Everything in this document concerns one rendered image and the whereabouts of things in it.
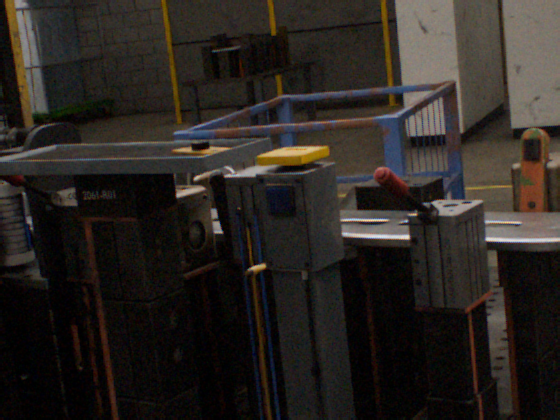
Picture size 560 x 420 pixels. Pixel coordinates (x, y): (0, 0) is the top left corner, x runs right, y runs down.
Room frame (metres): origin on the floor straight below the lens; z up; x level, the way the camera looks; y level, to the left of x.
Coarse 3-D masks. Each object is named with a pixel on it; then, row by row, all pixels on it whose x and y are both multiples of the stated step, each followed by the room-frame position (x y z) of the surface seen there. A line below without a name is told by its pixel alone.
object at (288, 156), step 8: (272, 152) 1.20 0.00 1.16; (280, 152) 1.19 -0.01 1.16; (288, 152) 1.18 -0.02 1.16; (296, 152) 1.18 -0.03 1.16; (304, 152) 1.17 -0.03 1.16; (312, 152) 1.17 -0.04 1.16; (320, 152) 1.19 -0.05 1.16; (328, 152) 1.20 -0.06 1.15; (264, 160) 1.18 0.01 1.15; (272, 160) 1.18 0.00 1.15; (280, 160) 1.17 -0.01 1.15; (288, 160) 1.16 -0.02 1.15; (296, 160) 1.16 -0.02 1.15; (304, 160) 1.16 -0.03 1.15; (312, 160) 1.17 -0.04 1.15; (288, 168) 1.18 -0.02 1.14; (296, 168) 1.18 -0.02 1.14
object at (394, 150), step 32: (288, 96) 4.77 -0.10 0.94; (320, 96) 4.73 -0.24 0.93; (352, 96) 4.68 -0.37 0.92; (448, 96) 4.46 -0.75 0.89; (192, 128) 3.80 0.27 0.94; (256, 128) 3.60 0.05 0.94; (288, 128) 3.56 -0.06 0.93; (320, 128) 3.53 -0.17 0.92; (352, 128) 3.49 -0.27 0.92; (384, 128) 3.45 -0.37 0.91; (416, 128) 3.78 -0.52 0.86; (448, 128) 4.52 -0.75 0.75; (448, 160) 4.34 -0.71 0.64; (352, 192) 4.44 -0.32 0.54
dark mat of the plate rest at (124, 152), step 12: (240, 144) 1.31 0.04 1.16; (36, 156) 1.44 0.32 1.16; (48, 156) 1.42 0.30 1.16; (60, 156) 1.41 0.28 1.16; (72, 156) 1.39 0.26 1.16; (84, 156) 1.37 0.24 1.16; (96, 156) 1.36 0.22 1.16; (108, 156) 1.34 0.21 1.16; (120, 156) 1.33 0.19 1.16; (132, 156) 1.31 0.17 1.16; (144, 156) 1.30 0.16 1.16; (156, 156) 1.29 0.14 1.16; (168, 156) 1.27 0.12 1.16; (180, 156) 1.26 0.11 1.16; (192, 156) 1.25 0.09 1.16
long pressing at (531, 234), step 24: (216, 216) 1.71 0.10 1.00; (360, 216) 1.58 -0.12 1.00; (384, 216) 1.56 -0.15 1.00; (504, 216) 1.46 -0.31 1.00; (528, 216) 1.44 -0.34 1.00; (552, 216) 1.43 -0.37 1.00; (216, 240) 1.57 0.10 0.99; (360, 240) 1.43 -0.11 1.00; (384, 240) 1.41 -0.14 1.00; (408, 240) 1.39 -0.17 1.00; (504, 240) 1.31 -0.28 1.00; (528, 240) 1.30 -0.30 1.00; (552, 240) 1.28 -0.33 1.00
